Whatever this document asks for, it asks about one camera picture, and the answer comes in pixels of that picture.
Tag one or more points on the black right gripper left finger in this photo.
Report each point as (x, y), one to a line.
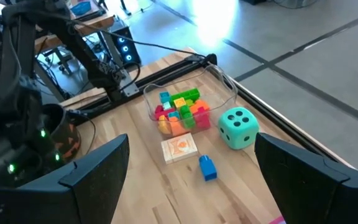
(82, 193)

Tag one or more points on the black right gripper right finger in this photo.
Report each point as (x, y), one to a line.
(315, 193)

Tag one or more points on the teal foam die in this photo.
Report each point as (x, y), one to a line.
(238, 129)

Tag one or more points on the orange white card box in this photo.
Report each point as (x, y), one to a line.
(179, 147)

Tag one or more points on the blue knobbed toy block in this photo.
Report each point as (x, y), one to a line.
(208, 169)

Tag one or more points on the red knobbed toy block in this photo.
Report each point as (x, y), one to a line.
(203, 119)
(162, 112)

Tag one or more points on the orange toy block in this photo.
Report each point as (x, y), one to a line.
(200, 105)
(179, 127)

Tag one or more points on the cyan toy brick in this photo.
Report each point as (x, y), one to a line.
(164, 96)
(174, 115)

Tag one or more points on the pale cyan small brick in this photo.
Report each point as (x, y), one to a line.
(166, 105)

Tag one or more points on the green knobbed toy block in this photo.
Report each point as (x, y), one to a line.
(187, 117)

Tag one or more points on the yellow small toy brick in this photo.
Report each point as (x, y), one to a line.
(179, 103)

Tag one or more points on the long green toy block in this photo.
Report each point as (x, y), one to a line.
(186, 94)

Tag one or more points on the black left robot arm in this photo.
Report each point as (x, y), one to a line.
(73, 40)

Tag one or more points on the pink plastic bin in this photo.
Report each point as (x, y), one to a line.
(278, 221)

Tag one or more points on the black bucket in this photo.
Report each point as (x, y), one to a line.
(64, 137)

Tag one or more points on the clear plastic bin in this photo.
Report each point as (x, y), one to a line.
(222, 84)

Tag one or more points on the black computer blue lights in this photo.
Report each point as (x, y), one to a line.
(124, 40)

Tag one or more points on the wooden desk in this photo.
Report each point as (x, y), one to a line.
(95, 23)

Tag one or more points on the blue plastic tray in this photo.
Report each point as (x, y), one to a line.
(81, 7)

